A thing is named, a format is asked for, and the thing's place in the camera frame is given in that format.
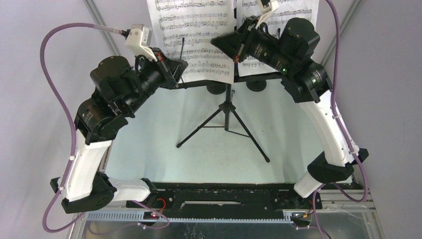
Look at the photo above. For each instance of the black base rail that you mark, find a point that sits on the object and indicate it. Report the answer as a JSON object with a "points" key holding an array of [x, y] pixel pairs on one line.
{"points": [[230, 202]]}

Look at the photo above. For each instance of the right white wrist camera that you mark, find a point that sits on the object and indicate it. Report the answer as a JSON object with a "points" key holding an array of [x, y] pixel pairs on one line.
{"points": [[267, 7]]}

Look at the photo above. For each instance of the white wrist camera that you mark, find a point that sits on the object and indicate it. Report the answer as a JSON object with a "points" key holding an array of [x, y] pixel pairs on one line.
{"points": [[138, 41], [267, 7]]}

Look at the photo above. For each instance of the right black microphone stand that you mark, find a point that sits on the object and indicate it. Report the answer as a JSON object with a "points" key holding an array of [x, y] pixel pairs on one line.
{"points": [[256, 86]]}

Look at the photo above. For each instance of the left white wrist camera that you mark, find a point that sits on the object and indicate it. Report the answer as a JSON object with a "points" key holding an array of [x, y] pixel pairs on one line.
{"points": [[138, 41]]}

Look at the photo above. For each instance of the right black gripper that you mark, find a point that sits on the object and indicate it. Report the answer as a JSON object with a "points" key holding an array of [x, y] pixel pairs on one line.
{"points": [[240, 53]]}

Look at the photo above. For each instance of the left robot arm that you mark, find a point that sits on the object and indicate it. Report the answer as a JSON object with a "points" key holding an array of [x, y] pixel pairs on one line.
{"points": [[120, 91]]}

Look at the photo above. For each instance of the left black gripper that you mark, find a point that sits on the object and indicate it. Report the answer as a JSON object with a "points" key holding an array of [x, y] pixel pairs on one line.
{"points": [[176, 67]]}

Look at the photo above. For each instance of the black music stand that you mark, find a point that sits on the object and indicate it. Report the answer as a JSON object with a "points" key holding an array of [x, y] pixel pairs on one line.
{"points": [[228, 108]]}

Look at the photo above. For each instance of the sheet music page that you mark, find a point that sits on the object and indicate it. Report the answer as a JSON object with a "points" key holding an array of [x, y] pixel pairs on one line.
{"points": [[288, 9], [184, 29]]}

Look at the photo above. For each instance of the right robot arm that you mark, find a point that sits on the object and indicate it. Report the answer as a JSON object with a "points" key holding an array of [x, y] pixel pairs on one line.
{"points": [[310, 87]]}

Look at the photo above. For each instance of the aluminium frame rail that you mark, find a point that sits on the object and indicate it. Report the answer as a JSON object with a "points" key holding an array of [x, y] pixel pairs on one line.
{"points": [[339, 218]]}

